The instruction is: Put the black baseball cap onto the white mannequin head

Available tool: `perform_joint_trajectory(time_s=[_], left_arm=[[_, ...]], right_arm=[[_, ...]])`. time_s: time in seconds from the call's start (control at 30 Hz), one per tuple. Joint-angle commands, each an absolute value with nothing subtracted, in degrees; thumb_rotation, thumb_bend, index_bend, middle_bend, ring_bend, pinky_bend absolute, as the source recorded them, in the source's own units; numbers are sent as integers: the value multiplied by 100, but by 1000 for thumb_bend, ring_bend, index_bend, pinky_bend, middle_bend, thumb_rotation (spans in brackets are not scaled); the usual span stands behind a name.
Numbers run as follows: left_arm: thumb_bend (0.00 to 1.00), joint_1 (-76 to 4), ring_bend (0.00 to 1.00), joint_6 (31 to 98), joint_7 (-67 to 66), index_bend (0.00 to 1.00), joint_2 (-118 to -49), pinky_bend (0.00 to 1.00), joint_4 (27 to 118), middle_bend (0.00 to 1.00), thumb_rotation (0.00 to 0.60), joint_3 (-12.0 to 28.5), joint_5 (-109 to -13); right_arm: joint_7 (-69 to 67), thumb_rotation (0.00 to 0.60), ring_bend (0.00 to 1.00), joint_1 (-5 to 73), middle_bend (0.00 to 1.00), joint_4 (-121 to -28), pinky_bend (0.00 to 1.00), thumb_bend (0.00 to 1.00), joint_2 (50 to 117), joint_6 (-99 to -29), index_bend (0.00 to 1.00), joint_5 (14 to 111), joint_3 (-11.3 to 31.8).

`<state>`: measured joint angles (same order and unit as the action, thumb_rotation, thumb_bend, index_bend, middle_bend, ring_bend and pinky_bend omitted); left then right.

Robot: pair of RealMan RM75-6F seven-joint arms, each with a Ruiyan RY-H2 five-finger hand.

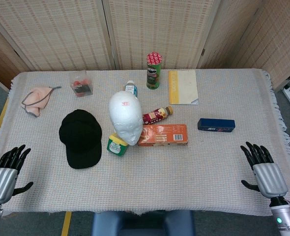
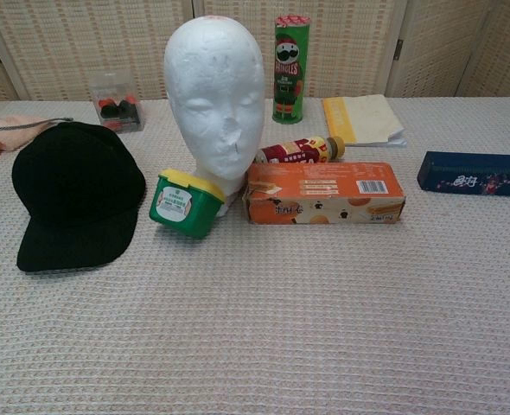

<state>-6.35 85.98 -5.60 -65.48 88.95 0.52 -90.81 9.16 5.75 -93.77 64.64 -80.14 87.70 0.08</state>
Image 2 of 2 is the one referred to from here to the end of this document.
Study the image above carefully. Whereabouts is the black baseball cap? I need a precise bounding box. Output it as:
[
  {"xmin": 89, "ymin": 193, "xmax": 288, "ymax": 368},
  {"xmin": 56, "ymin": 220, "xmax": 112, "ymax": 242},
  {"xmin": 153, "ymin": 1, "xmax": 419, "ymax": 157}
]
[{"xmin": 11, "ymin": 120, "xmax": 147, "ymax": 273}]

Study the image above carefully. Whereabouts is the green Pringles can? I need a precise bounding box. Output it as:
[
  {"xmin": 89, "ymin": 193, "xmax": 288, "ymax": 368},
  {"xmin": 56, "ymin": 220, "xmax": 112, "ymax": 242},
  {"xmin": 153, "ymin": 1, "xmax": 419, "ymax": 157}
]
[{"xmin": 271, "ymin": 14, "xmax": 311, "ymax": 125}]

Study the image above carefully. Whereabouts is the woven folding screen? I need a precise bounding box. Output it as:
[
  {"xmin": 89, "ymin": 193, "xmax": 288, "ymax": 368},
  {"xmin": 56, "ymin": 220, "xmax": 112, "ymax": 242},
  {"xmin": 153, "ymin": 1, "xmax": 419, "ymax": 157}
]
[{"xmin": 0, "ymin": 0, "xmax": 510, "ymax": 107}]

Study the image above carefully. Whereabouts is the clear plastic box with clips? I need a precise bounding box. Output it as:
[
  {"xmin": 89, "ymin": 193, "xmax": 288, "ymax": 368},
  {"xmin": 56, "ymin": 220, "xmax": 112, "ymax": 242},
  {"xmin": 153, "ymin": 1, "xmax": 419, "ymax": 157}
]
[{"xmin": 88, "ymin": 73, "xmax": 147, "ymax": 133}]

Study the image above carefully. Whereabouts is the white foam mannequin head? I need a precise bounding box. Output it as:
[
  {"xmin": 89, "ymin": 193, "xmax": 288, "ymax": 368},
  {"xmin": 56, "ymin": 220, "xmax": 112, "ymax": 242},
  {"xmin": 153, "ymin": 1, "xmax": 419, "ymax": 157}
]
[{"xmin": 163, "ymin": 15, "xmax": 266, "ymax": 216}]

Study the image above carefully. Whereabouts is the beige waffle tablecloth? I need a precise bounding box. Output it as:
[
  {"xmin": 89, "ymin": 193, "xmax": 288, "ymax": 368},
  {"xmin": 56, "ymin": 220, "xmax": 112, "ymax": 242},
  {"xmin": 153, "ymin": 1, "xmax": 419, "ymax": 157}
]
[{"xmin": 0, "ymin": 95, "xmax": 510, "ymax": 415}]

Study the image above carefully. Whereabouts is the orange biscuit box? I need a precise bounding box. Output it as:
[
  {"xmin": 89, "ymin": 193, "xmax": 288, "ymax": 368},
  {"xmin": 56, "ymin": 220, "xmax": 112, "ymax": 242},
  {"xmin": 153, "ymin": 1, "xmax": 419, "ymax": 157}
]
[{"xmin": 242, "ymin": 162, "xmax": 407, "ymax": 226}]

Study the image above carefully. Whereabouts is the dark blue printed box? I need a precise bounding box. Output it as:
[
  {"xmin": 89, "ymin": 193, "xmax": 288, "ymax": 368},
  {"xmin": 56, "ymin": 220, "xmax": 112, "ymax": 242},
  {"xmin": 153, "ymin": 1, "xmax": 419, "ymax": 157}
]
[{"xmin": 416, "ymin": 150, "xmax": 510, "ymax": 198}]

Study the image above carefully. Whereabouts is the red drink bottle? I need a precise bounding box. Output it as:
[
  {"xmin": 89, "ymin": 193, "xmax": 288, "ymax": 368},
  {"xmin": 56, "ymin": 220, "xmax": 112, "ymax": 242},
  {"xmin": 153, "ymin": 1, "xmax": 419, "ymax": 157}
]
[{"xmin": 254, "ymin": 135, "xmax": 347, "ymax": 166}]

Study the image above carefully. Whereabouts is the pink towel with grey trim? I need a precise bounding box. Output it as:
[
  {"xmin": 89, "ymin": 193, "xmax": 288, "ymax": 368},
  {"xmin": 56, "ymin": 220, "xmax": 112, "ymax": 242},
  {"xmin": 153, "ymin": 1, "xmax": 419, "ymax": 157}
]
[{"xmin": 0, "ymin": 114, "xmax": 74, "ymax": 166}]

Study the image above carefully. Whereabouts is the yellow and white notebook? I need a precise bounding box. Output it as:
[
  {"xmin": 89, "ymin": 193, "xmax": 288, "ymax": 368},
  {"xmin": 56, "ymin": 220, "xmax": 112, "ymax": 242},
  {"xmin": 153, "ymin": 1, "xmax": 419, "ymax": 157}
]
[{"xmin": 322, "ymin": 93, "xmax": 409, "ymax": 149}]

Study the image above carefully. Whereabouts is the green tub with yellow lid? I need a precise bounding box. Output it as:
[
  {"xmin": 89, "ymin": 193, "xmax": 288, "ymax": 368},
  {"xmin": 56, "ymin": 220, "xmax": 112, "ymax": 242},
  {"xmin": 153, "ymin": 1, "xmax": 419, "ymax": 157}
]
[{"xmin": 148, "ymin": 168, "xmax": 227, "ymax": 240}]

